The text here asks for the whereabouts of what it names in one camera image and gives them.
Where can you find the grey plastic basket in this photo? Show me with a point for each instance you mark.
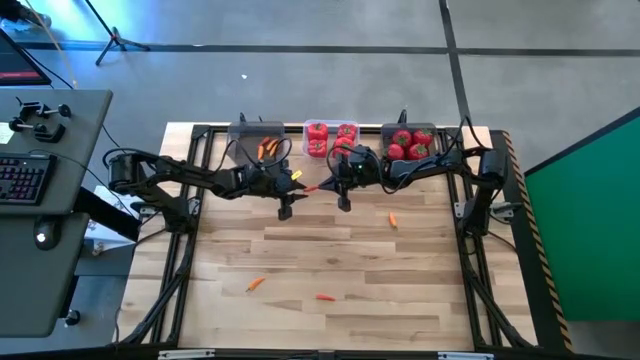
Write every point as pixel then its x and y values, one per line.
pixel 384 131
pixel 242 135

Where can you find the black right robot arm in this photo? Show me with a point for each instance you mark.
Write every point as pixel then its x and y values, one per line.
pixel 492 162

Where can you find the orange carrot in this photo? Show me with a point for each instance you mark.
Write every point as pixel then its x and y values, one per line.
pixel 393 220

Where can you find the black tripod stand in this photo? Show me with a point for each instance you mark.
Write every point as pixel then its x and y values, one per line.
pixel 116 40

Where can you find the red bell pepper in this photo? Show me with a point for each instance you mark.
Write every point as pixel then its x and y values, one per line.
pixel 343 146
pixel 347 131
pixel 317 148
pixel 317 131

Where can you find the black aluminium table frame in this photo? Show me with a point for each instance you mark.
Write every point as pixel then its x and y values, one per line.
pixel 202 131

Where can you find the black desk clamp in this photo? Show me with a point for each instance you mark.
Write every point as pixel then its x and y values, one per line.
pixel 47 132
pixel 30 107

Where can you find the pale sticky note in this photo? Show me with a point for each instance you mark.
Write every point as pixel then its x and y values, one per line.
pixel 5 134

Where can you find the silver mounting bracket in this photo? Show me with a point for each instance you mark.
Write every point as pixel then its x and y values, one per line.
pixel 504 210
pixel 142 209

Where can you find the clear plastic basket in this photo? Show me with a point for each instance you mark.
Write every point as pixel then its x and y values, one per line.
pixel 332 123

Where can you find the black base board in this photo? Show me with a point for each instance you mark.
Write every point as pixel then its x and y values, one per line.
pixel 520 280

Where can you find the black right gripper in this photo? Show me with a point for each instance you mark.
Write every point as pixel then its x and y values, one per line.
pixel 365 172

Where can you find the white box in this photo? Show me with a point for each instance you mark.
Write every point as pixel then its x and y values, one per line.
pixel 102 242

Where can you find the black computer mouse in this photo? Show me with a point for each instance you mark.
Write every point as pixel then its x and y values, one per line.
pixel 47 235

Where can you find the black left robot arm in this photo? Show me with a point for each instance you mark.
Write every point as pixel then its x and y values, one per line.
pixel 175 172

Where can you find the grey desk top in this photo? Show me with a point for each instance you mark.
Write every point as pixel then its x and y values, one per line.
pixel 80 130
pixel 30 290

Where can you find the black desk support bar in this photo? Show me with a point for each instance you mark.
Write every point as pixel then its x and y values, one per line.
pixel 107 215

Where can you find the black computer monitor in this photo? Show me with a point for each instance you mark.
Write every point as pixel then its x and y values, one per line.
pixel 17 62

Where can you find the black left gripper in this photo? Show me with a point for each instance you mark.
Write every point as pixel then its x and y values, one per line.
pixel 267 181

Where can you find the black keyboard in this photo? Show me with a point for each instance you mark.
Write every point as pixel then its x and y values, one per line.
pixel 25 177

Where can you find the yellow black hazard tape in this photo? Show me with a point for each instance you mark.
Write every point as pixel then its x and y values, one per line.
pixel 541 250

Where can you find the black knob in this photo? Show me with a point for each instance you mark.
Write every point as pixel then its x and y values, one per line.
pixel 72 318

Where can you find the green panel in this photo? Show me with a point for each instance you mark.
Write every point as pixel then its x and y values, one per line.
pixel 590 225

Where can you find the silver hinge plate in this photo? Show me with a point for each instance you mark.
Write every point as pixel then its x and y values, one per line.
pixel 186 354
pixel 465 356

